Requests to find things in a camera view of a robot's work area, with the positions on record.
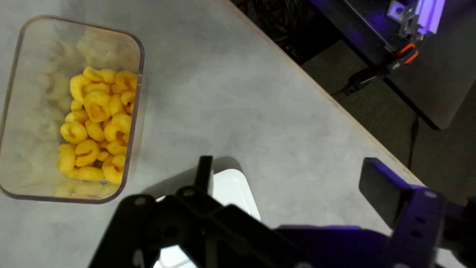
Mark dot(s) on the white plastic cup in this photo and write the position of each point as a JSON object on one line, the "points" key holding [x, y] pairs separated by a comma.
{"points": [[234, 191]]}

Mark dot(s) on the clear plastic container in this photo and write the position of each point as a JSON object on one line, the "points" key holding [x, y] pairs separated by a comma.
{"points": [[35, 75]]}

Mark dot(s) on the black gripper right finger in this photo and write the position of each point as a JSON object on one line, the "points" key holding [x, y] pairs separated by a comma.
{"points": [[419, 229]]}

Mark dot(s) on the aluminium profile bracket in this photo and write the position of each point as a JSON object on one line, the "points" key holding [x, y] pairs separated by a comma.
{"points": [[422, 16]]}

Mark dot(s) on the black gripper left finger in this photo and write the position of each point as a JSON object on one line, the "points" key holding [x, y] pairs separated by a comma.
{"points": [[214, 239]]}

